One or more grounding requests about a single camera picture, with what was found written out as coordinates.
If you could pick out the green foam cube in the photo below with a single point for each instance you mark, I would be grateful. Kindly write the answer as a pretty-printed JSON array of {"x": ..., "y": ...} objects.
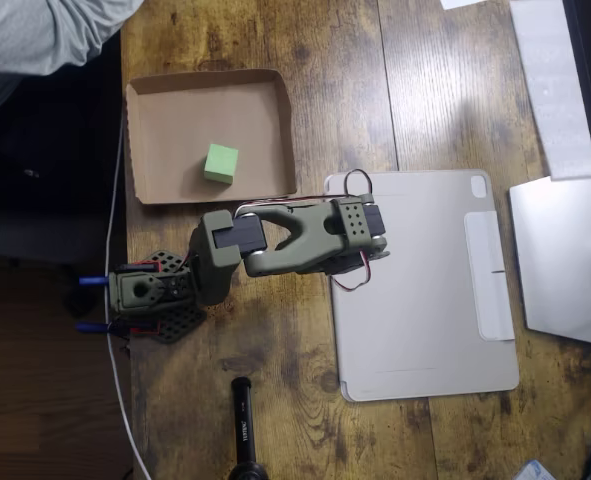
[{"x": 220, "y": 162}]

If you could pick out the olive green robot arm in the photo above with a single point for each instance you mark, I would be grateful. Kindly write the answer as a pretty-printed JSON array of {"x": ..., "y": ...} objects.
[{"x": 315, "y": 220}]

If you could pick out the brown cardboard tray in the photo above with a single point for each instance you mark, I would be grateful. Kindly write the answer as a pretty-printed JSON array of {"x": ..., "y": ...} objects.
[{"x": 175, "y": 125}]

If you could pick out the beige tablet case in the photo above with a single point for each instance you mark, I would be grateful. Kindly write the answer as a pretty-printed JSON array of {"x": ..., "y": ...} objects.
[{"x": 415, "y": 325}]

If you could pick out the silver monitor stand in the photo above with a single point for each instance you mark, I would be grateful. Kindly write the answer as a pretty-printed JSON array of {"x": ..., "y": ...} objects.
[{"x": 555, "y": 260}]

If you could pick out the white foam strip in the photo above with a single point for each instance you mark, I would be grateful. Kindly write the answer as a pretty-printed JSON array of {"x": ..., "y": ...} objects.
[{"x": 550, "y": 75}]

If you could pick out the white and blue box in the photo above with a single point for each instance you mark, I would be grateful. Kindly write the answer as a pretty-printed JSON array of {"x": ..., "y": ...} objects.
[{"x": 535, "y": 471}]

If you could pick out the white paper sheet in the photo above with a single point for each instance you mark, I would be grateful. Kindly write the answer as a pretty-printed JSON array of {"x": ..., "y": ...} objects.
[{"x": 462, "y": 3}]

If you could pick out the person in grey shirt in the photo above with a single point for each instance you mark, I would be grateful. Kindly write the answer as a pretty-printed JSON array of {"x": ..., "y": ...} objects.
[{"x": 25, "y": 35}]

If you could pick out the perforated dark base plate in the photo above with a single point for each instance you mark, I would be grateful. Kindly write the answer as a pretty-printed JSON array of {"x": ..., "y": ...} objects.
[{"x": 180, "y": 322}]

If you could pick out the black camera pole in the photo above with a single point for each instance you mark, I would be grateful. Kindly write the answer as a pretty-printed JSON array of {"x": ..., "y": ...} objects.
[{"x": 245, "y": 425}]

